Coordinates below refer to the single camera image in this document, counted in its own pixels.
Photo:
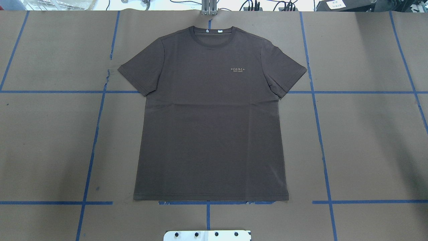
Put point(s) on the dark brown t-shirt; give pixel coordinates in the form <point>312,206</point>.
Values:
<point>211,128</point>

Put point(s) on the dark box with label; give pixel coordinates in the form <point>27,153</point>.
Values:
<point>345,6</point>

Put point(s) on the aluminium camera post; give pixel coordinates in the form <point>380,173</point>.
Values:
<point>209,7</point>

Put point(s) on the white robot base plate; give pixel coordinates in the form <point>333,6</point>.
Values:
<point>208,235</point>

